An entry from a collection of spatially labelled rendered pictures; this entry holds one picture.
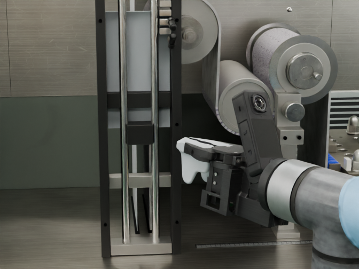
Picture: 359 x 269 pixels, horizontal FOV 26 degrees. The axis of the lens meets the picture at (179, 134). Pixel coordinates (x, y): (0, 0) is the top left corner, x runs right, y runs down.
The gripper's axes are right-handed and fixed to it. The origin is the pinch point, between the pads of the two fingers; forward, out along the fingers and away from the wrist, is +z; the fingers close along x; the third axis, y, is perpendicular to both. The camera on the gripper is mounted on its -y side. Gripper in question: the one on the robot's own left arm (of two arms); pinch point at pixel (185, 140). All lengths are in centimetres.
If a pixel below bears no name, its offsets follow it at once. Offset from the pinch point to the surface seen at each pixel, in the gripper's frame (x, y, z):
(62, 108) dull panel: 29, 9, 83
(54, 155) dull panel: 29, 21, 84
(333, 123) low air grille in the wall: 280, 35, 200
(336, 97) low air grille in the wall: 278, 20, 200
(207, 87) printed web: 46, -2, 48
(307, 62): 51, -10, 24
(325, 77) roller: 57, -8, 23
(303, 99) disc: 54, -3, 26
